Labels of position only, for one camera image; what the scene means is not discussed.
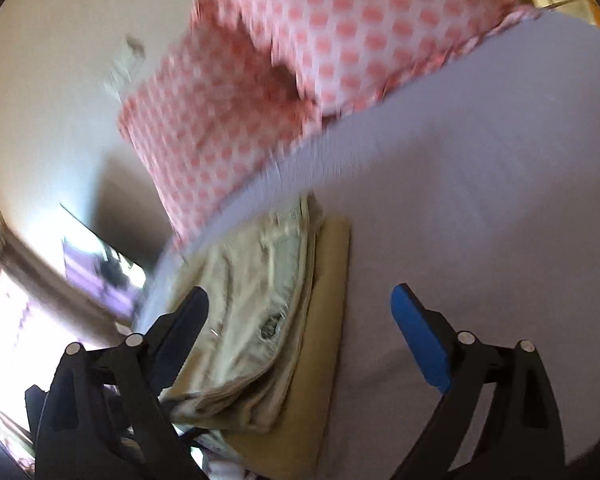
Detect bed with lavender sheet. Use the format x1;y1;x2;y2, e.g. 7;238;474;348
132;8;600;480

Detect pink polka dot pillow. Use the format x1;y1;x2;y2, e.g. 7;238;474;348
116;19;326;252
194;0;541;122

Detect upper pink polka dot pillow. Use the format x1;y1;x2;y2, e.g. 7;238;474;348
194;0;541;122

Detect white wall outlet plate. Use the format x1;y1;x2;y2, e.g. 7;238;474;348
104;35;146;102

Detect beige khaki pants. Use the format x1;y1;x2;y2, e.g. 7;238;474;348
161;194;350;479

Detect lower pink polka dot pillow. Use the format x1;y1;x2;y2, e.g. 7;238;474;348
116;19;326;252

